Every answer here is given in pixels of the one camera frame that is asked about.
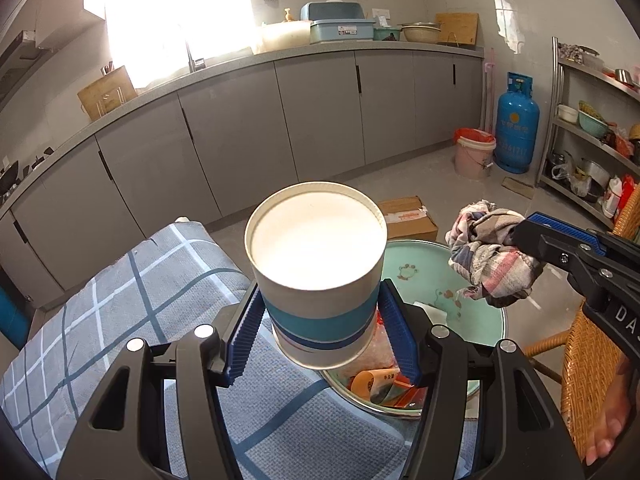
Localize plaid checkered rag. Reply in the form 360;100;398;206
445;200;544;308

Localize white paper cup blue band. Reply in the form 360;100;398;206
244;181;387;370

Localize grey kitchen base cabinets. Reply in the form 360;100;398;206
1;46;482;308

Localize chrome kitchen faucet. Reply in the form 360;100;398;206
186;46;206;73

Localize person's right hand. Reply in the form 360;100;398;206
585;356;634;466

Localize clear pinkish plastic bag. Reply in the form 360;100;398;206
337;324;397;378

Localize orange paper snack pouch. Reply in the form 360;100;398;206
349;367;399;402

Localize mint green enamel basin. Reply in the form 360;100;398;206
321;240;506;419

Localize metal storage shelf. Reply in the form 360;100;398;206
536;38;639;228

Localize woven wicker chair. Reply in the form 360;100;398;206
522;194;640;461

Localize blue plaid tablecloth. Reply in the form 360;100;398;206
1;222;416;479

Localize cardboard box on floor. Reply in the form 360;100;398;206
378;195;438;242

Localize blue gas cylinder by shelf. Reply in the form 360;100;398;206
495;72;540;174

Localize pink bucket with red liner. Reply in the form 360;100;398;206
454;128;497;180

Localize blue gas cylinder under counter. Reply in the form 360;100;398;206
0;289;30;349

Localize wooden cutting board right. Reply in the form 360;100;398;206
435;13;480;47

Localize wooden cutting board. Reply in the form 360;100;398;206
435;13;480;47
77;66;138;122

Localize wooden cutting board left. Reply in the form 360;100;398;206
77;66;138;122

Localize black wok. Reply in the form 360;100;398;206
0;160;20;195

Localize white plastic tub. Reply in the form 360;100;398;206
255;21;311;53

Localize blue dish drainer box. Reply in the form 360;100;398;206
299;0;374;44

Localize black range hood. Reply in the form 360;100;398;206
0;30;53;108

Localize grey upper wall cabinets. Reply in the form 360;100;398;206
1;0;105;50

